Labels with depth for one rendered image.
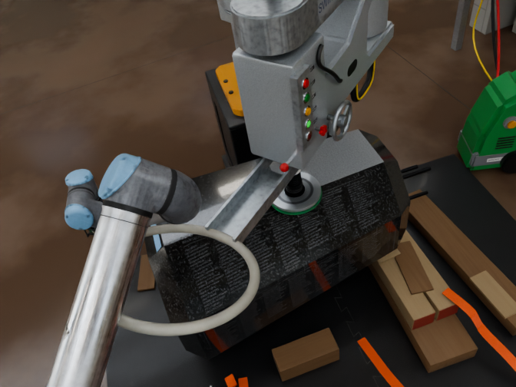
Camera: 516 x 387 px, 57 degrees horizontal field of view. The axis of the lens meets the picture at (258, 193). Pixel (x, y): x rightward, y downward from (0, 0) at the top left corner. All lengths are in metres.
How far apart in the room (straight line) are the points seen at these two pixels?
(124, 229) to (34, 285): 2.19
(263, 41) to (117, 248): 0.68
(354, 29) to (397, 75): 2.33
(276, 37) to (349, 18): 0.50
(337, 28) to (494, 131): 1.56
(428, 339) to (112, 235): 1.74
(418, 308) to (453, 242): 0.54
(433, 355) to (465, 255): 0.62
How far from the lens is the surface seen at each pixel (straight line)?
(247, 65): 1.49
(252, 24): 1.36
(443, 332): 2.50
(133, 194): 1.09
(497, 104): 3.06
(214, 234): 1.55
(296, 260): 2.01
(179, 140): 3.72
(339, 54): 1.74
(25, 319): 3.13
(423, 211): 2.92
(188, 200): 1.15
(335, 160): 2.12
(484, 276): 2.70
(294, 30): 1.38
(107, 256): 1.10
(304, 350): 2.37
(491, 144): 3.19
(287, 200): 1.90
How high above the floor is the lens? 2.30
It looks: 47 degrees down
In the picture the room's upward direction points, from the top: 11 degrees counter-clockwise
